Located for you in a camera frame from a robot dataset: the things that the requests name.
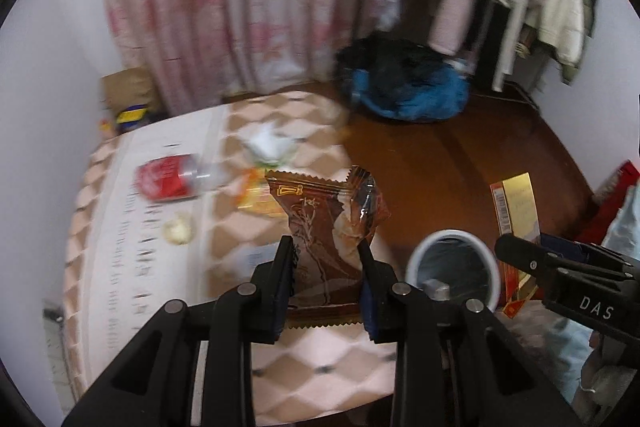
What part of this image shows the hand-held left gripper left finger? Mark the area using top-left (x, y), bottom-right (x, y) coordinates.
top-left (61, 234), bottom-right (295, 427)

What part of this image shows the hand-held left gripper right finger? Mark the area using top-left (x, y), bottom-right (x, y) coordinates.
top-left (357, 243), bottom-right (583, 427)

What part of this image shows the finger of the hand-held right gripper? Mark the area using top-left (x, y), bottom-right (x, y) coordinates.
top-left (494, 234), bottom-right (638, 284)

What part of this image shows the gold and red carton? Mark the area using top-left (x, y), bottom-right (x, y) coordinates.
top-left (489, 172), bottom-right (542, 319)

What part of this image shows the brown snack wrapper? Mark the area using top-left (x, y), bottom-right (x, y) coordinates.
top-left (263, 165), bottom-right (391, 329)

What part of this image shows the white trash can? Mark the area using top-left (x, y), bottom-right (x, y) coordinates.
top-left (405, 230), bottom-right (501, 311)

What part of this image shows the checkered tablecloth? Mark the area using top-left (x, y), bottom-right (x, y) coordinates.
top-left (62, 91), bottom-right (398, 413)

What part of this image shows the red cloth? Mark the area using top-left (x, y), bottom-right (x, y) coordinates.
top-left (582, 160), bottom-right (640, 246)

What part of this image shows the orange snack packet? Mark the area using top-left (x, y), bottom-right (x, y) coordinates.
top-left (237, 169), bottom-right (287, 218)

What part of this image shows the small yellow round candy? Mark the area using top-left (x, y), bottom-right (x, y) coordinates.
top-left (165, 214), bottom-right (194, 245)

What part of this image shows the red label plastic bottle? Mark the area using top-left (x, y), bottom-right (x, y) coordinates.
top-left (134, 153), bottom-right (232, 200)

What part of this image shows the blue black clothes heap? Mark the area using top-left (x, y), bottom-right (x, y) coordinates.
top-left (334, 32), bottom-right (472, 124)

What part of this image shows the blue and yellow packet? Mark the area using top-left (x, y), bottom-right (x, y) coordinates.
top-left (114, 105), bottom-right (153, 132)

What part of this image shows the cream hanging jacket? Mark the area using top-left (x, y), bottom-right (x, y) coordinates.
top-left (537, 0), bottom-right (598, 85)

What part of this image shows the cardboard box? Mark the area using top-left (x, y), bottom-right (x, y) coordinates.
top-left (101, 67), bottom-right (159, 112)

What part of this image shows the pink floral curtain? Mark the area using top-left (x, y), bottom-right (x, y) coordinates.
top-left (94, 0), bottom-right (371, 116)

